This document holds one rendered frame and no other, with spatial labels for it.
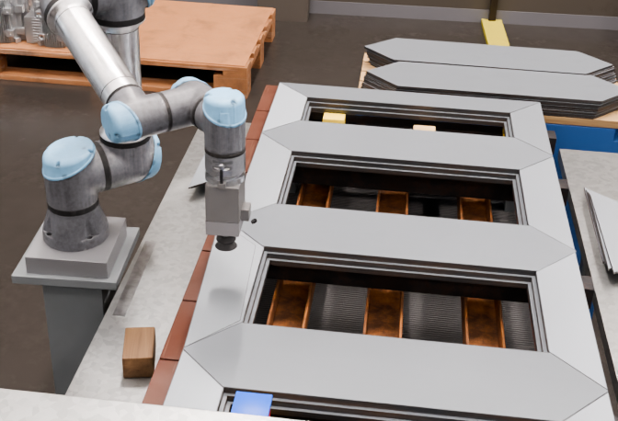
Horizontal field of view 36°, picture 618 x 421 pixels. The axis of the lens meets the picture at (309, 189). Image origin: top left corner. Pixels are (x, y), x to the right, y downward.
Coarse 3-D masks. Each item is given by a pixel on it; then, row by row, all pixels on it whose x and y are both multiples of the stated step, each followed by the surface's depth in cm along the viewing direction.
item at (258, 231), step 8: (264, 208) 215; (272, 208) 215; (256, 216) 212; (264, 216) 212; (248, 224) 209; (256, 224) 209; (264, 224) 209; (248, 232) 206; (256, 232) 206; (264, 232) 206; (256, 240) 203; (264, 240) 203
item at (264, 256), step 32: (320, 160) 240; (352, 160) 239; (384, 160) 238; (288, 192) 227; (256, 256) 198; (288, 256) 201; (320, 256) 201; (352, 256) 200; (256, 288) 190; (320, 416) 162; (352, 416) 161; (384, 416) 161; (416, 416) 160; (448, 416) 160; (480, 416) 160
